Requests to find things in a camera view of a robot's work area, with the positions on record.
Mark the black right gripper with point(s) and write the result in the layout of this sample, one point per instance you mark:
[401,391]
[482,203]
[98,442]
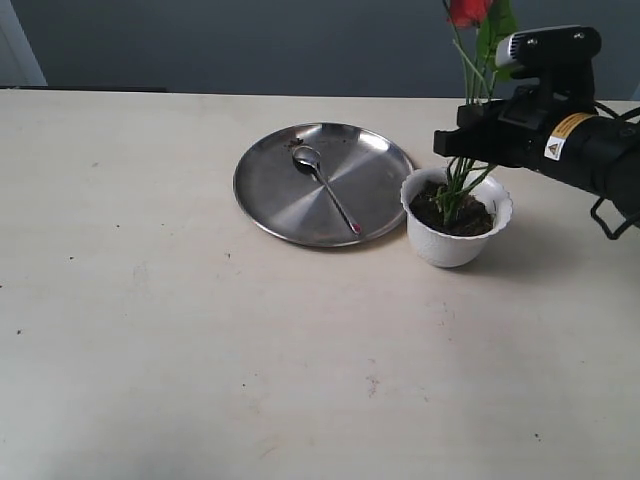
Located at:
[516,133]

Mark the artificial red anthurium flower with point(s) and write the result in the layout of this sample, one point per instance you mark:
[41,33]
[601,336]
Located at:
[477,27]

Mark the small steel spoon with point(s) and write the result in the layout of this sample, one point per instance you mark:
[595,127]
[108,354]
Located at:
[308,157]

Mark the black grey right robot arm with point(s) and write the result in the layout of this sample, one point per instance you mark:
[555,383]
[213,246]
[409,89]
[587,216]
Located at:
[614,145]

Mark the white ceramic flower pot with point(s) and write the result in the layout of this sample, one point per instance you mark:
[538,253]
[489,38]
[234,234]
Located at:
[443,250]

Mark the round steel plate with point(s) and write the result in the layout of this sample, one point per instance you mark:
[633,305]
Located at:
[364,169]

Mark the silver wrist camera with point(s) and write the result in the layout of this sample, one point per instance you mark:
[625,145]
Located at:
[548,47]

